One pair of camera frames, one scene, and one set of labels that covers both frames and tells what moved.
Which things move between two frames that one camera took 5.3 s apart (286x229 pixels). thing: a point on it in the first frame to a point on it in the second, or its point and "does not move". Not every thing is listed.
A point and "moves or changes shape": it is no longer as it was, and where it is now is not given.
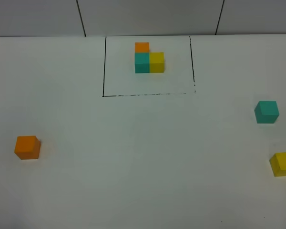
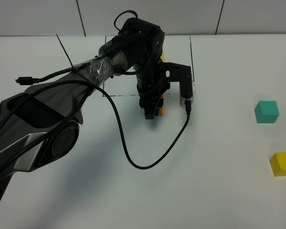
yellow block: (283, 164) does not move
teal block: (266, 112) does not move
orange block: (27, 147) moves or changes shape
